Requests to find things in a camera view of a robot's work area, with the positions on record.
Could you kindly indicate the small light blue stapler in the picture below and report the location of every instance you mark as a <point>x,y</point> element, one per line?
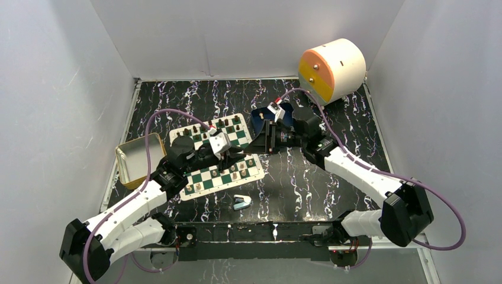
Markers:
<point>241,202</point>

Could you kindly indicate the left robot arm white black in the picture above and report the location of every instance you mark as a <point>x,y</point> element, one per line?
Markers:
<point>90,247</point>

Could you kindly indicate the green white chess board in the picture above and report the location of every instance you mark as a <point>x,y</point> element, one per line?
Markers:
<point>223,180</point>

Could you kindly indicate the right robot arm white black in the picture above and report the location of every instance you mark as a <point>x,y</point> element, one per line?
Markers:
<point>404,209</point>

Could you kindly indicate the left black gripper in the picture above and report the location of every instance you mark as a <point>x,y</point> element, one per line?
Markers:
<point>232,153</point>

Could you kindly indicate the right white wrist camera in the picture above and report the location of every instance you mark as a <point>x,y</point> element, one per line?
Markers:
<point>277,111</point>

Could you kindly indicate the blue tray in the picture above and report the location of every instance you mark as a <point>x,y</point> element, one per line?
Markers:
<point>258,123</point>

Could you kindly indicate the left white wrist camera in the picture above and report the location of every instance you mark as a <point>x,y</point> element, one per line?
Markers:
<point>219,143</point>

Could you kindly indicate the gold metal tin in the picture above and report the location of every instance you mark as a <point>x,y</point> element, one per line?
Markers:
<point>132,160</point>

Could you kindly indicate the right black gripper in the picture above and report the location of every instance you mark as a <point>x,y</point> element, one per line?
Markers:
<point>265,141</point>

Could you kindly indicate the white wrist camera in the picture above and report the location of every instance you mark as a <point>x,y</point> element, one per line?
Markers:
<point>219,143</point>
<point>277,111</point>

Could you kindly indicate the white cylindrical drawer cabinet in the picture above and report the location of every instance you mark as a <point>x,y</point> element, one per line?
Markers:
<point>332,70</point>

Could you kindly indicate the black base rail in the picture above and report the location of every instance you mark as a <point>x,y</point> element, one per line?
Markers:
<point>251,239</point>

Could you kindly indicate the dark chess pieces row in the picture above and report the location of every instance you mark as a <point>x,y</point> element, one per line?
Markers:
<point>233,125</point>

